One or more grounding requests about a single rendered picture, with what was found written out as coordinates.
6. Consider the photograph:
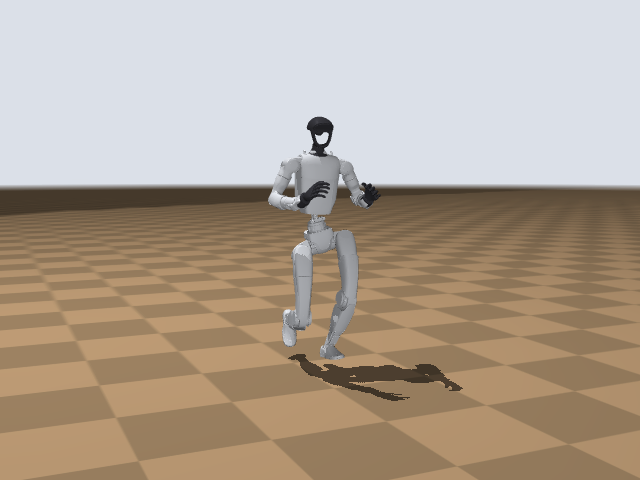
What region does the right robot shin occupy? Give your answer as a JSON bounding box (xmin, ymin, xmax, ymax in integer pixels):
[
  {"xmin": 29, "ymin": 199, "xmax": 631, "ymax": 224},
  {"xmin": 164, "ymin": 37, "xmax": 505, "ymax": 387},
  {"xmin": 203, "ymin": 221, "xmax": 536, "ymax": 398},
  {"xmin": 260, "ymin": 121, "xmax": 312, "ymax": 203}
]
[{"xmin": 285, "ymin": 310, "xmax": 306, "ymax": 331}]

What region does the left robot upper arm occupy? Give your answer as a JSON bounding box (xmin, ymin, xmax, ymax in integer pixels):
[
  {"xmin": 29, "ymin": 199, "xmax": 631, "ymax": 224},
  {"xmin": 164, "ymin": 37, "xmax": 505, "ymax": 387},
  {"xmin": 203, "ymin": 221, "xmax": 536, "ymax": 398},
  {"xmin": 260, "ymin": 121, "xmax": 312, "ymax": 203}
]
[{"xmin": 339, "ymin": 159, "xmax": 363, "ymax": 206}]

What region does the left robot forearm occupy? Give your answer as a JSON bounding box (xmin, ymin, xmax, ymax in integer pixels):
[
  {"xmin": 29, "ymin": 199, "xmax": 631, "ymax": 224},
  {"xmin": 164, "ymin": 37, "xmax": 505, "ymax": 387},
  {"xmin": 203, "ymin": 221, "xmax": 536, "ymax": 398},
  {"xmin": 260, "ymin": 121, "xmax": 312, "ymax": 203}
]
[{"xmin": 356, "ymin": 190, "xmax": 373, "ymax": 209}]

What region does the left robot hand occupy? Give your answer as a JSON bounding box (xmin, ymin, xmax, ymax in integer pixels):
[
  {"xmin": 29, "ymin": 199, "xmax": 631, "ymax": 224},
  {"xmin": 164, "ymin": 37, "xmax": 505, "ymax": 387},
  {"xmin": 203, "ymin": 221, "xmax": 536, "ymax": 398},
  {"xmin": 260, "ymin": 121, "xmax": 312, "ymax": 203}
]
[{"xmin": 360, "ymin": 183, "xmax": 381, "ymax": 207}]

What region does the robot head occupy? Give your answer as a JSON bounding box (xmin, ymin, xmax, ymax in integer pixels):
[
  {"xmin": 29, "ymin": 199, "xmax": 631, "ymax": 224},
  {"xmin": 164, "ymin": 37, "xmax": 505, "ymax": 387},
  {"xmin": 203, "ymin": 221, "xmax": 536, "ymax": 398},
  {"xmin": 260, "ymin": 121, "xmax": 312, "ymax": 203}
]
[{"xmin": 307, "ymin": 117, "xmax": 334, "ymax": 157}]

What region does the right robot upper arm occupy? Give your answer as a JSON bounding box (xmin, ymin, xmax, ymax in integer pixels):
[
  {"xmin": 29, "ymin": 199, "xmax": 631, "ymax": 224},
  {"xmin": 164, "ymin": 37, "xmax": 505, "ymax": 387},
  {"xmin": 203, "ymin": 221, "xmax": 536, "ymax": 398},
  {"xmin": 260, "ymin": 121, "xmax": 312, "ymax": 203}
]
[{"xmin": 268, "ymin": 157, "xmax": 302, "ymax": 208}]

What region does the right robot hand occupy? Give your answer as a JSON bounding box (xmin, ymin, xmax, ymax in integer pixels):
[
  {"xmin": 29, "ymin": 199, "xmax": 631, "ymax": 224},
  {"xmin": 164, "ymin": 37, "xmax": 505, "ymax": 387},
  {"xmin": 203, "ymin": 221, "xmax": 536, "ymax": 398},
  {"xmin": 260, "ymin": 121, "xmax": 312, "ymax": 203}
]
[{"xmin": 297, "ymin": 181, "xmax": 330, "ymax": 208}]

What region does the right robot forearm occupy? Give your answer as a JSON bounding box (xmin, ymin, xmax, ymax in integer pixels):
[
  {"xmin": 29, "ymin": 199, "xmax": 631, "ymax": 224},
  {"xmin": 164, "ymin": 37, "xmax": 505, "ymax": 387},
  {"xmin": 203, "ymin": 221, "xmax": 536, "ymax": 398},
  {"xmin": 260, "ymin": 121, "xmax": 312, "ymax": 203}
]
[{"xmin": 268, "ymin": 192, "xmax": 307, "ymax": 211}]

